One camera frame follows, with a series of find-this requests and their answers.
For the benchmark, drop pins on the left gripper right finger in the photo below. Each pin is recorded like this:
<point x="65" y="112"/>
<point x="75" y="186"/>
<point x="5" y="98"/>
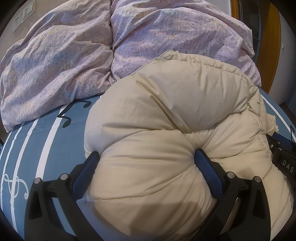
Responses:
<point x="241" y="211"/>

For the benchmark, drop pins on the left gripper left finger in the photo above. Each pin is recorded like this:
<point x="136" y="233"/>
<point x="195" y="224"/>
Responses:
<point x="52" y="212"/>

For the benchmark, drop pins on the beige quilted down jacket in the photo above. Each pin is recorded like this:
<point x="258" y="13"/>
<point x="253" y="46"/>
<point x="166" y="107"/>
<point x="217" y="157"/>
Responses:
<point x="146" y="129"/>

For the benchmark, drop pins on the blue white striped bed sheet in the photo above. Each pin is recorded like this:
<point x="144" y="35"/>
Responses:
<point x="54" y="144"/>

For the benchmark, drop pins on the lilac floral duvet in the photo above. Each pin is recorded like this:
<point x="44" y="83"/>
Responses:
<point x="80" y="48"/>

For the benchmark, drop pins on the wooden door frame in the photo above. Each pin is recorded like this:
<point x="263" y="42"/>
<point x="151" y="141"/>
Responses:
<point x="263" y="18"/>

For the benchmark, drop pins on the white wall socket switch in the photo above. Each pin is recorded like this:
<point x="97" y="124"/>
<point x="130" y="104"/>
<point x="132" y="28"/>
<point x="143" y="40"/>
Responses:
<point x="24" y="15"/>

